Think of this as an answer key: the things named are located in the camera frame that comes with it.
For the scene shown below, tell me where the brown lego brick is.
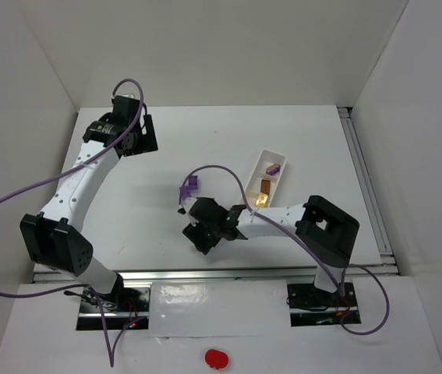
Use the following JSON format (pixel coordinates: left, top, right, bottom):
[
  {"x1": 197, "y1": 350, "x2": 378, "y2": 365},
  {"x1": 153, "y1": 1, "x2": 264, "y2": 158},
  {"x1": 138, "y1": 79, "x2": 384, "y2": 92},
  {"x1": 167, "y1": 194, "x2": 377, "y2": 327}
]
[{"x1": 260, "y1": 179, "x2": 271, "y2": 196}]

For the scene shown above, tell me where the white compartment tray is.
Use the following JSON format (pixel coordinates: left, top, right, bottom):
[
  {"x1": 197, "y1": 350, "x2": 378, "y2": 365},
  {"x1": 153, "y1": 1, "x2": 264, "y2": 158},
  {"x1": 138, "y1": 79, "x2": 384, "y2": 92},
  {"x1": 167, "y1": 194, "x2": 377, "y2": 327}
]
[{"x1": 244, "y1": 150, "x2": 287, "y2": 207}]

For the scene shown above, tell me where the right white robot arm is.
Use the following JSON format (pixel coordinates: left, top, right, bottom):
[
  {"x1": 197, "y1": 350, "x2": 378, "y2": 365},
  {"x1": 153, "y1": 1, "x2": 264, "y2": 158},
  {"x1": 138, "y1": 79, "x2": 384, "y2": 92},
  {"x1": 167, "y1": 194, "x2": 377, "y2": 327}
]
[{"x1": 178, "y1": 196, "x2": 359, "y2": 296}]

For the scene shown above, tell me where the purple round lego block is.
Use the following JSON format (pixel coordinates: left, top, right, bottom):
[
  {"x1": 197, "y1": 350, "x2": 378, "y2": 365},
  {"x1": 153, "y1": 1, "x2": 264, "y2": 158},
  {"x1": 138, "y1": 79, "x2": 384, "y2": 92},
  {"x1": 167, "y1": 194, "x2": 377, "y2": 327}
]
[{"x1": 184, "y1": 175, "x2": 199, "y2": 192}]

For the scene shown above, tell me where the red round button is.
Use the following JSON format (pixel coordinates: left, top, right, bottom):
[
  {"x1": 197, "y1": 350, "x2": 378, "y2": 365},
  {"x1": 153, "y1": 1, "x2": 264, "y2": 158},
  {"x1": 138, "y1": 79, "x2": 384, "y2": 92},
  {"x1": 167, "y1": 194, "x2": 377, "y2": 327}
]
[{"x1": 204, "y1": 349, "x2": 229, "y2": 370}]

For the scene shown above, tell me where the purple lego brick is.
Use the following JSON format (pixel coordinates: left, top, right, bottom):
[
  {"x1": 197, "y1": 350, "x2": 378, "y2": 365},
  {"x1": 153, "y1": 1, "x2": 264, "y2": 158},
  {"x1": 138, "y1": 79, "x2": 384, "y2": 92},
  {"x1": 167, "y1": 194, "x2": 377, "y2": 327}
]
[{"x1": 179, "y1": 185, "x2": 191, "y2": 206}]

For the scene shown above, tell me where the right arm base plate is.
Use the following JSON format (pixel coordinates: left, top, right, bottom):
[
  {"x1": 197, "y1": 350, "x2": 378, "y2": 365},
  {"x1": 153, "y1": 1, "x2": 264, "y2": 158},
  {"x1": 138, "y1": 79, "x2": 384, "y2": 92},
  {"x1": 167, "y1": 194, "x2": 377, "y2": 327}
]
[{"x1": 286, "y1": 282, "x2": 361, "y2": 327}]

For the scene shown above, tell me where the purple curved lego block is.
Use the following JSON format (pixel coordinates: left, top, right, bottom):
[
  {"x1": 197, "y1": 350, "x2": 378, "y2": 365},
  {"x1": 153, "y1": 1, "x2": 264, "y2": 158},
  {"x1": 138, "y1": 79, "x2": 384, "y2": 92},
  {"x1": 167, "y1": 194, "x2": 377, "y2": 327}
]
[{"x1": 265, "y1": 163, "x2": 281, "y2": 176}]

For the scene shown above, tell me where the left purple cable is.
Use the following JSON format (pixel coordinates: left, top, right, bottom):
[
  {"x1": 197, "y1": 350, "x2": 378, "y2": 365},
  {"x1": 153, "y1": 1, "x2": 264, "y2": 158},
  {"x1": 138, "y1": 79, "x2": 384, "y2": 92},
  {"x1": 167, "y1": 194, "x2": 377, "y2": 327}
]
[{"x1": 0, "y1": 78, "x2": 146, "y2": 369}]

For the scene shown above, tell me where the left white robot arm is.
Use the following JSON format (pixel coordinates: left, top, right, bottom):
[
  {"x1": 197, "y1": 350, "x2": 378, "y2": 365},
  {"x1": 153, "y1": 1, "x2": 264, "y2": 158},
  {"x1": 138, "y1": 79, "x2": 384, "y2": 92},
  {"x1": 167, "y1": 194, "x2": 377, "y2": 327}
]
[{"x1": 19, "y1": 96, "x2": 158, "y2": 303}]

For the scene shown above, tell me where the aluminium rail frame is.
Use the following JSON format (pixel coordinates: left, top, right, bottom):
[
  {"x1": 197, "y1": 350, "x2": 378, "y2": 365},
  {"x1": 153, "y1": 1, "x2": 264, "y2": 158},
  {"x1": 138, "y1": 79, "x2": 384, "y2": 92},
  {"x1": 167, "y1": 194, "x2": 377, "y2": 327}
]
[{"x1": 33, "y1": 106, "x2": 401, "y2": 283}]

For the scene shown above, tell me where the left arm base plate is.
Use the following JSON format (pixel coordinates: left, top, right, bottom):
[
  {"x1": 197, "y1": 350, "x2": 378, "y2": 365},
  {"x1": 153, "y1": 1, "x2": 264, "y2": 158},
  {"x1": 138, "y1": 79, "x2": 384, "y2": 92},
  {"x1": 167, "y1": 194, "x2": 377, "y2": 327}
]
[{"x1": 76, "y1": 286, "x2": 151, "y2": 331}]

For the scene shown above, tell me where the long yellow lego brick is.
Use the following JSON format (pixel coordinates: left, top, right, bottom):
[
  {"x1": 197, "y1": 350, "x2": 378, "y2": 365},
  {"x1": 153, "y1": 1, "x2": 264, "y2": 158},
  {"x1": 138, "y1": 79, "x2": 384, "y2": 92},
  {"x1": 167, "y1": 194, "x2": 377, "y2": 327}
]
[{"x1": 246, "y1": 192, "x2": 270, "y2": 207}]

